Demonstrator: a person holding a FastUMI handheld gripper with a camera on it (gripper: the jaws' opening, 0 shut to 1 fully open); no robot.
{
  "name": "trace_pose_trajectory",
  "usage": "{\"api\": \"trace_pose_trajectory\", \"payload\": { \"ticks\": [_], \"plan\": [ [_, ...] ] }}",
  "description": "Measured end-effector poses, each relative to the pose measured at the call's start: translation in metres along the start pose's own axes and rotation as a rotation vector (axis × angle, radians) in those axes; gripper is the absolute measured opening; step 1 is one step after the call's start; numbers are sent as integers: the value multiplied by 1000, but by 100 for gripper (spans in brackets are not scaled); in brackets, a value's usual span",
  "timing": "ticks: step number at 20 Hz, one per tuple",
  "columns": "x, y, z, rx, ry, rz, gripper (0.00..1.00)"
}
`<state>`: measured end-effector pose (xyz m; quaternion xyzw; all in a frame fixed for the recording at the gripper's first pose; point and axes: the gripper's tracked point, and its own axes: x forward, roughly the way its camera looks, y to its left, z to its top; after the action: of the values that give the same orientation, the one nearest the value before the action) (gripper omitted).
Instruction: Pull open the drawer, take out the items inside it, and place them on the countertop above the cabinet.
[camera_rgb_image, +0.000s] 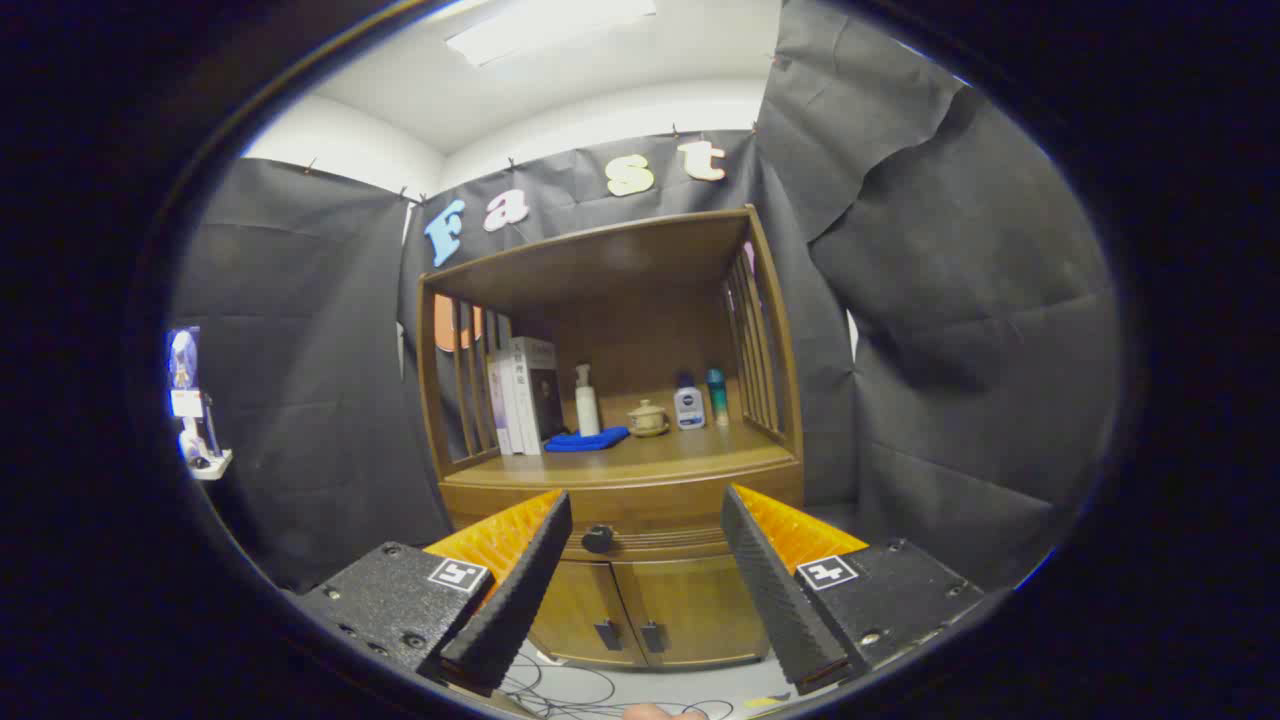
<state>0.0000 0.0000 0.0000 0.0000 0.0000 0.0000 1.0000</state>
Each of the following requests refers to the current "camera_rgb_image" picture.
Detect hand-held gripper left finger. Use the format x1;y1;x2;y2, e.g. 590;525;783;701
290;488;574;699

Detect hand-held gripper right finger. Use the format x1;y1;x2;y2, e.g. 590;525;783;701
720;484;986;697

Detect wooden drawer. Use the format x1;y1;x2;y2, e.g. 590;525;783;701
440;470;804;563

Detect wooden cabinet door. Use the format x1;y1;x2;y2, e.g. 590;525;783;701
530;560;646;668
612;555;771;666

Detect wooden countertop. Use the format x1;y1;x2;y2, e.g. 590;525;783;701
440;415;801;491

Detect wooden cabinet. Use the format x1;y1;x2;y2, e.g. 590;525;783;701
415;205;806;669

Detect blue folded cloth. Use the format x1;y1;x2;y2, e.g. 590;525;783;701
544;426;631;453

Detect thin pale pink book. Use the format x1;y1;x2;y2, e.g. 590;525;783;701
487;355;513;456

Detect thin white book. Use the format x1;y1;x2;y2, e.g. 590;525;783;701
497;345;526;456

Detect white pump bottle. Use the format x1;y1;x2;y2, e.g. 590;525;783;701
574;363;601;438

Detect thick white and black book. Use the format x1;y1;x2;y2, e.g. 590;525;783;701
510;337;563;456

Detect white bottle with blue cap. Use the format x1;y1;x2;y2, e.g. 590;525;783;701
673;372;706;431

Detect white stand device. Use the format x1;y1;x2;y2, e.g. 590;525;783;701
167;327;234;481

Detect ceiling light panel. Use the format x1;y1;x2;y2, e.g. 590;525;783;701
445;0;658;68

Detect black floor cables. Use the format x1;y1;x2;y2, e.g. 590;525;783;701
495;640;736;720

